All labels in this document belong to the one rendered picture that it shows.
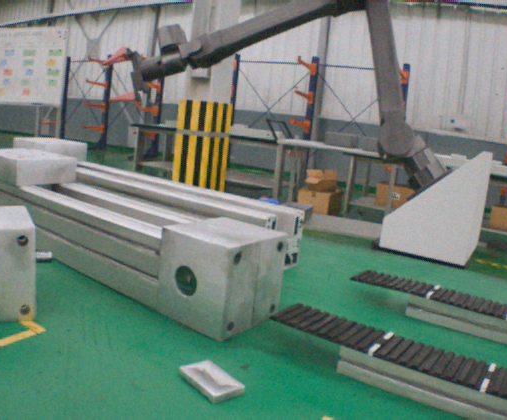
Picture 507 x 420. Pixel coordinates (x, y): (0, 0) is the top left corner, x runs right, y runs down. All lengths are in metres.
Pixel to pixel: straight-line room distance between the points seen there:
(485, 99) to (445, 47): 1.07
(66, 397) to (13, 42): 6.34
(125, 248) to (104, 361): 0.16
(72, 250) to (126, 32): 11.10
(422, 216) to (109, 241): 0.58
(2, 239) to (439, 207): 0.72
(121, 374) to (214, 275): 0.13
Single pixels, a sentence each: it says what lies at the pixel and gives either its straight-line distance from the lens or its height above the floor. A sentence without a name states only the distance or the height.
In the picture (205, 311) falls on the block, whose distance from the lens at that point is 0.47.
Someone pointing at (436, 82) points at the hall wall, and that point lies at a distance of 8.22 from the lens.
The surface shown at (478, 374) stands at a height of 0.81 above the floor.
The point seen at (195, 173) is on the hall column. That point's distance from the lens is 3.87.
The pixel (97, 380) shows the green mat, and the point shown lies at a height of 0.78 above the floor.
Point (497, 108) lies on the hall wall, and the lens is 8.09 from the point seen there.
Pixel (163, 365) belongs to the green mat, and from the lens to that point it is 0.42.
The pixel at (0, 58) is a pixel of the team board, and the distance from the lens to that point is 6.73.
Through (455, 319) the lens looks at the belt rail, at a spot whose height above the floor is 0.79.
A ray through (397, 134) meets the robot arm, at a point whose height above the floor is 1.00.
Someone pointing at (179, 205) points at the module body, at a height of 0.85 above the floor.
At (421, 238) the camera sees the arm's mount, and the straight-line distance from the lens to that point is 0.93.
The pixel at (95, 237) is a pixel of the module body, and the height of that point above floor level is 0.84.
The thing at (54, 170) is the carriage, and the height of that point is 0.89.
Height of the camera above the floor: 0.99
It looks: 11 degrees down
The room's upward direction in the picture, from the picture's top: 6 degrees clockwise
